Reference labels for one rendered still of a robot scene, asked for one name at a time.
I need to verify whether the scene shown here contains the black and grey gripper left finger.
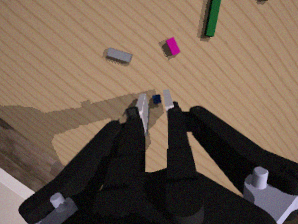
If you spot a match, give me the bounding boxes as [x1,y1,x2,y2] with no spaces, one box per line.
[18,93,150,224]

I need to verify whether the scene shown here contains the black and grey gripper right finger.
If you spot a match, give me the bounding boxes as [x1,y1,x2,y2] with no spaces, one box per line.
[163,89,298,224]

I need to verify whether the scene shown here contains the small magenta block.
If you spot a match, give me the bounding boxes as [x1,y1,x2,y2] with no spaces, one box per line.
[166,37,180,55]

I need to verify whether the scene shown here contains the grey rod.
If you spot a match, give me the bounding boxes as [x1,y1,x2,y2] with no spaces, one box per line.
[107,48,132,62]

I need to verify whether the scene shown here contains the green rod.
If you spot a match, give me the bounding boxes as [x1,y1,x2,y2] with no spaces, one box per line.
[204,0,221,37]

